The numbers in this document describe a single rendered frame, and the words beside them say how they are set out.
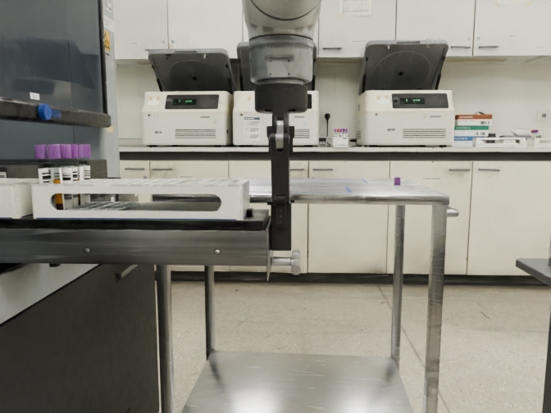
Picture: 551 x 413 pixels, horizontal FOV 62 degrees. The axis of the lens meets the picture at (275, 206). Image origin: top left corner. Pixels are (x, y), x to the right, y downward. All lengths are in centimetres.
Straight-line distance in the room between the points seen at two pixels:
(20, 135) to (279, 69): 92
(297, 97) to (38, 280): 51
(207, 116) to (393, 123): 117
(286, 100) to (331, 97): 298
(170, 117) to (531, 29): 244
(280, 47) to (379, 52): 266
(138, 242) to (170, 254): 5
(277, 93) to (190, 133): 243
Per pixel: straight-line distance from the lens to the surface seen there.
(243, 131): 299
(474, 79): 385
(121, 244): 66
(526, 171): 329
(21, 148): 141
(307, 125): 297
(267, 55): 64
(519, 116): 395
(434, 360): 106
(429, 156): 312
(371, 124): 300
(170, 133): 308
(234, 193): 63
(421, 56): 336
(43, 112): 98
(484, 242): 325
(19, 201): 74
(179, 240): 64
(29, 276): 83
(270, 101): 64
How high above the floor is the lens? 92
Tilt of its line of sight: 8 degrees down
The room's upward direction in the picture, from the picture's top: straight up
